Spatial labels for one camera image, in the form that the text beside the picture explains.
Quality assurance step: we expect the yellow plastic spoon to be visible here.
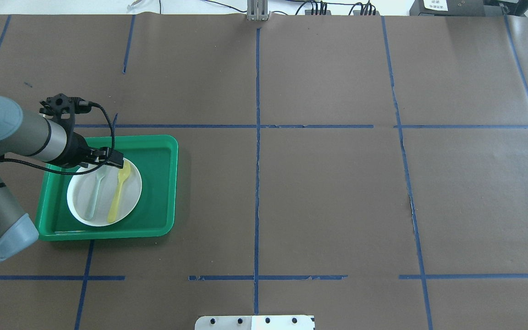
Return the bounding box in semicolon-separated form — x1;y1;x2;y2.
106;159;132;224

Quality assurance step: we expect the black box with label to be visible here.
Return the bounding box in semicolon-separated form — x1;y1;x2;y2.
409;0;503;17

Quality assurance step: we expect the pale green plastic fork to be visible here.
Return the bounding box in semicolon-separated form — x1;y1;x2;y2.
83;168;106;220

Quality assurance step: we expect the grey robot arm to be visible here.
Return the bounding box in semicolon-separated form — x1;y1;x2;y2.
0;93;124;262

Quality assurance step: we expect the grey aluminium frame post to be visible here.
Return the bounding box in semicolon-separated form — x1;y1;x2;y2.
247;0;270;22

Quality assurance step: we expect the black cable connector block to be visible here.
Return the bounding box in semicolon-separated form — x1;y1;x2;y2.
303;1;331;16
348;1;379;16

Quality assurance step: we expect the green plastic tray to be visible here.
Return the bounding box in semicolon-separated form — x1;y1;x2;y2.
35;134;178;242

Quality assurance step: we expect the white round plate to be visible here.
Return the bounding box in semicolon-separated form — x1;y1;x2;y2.
66;159;143;227

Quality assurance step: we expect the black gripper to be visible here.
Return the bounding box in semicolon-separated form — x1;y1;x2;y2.
65;133;124;168

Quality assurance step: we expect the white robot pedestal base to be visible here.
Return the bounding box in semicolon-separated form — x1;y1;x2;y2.
194;315;316;330

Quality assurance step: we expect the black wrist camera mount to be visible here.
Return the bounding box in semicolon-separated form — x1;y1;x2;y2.
38;93;92;133

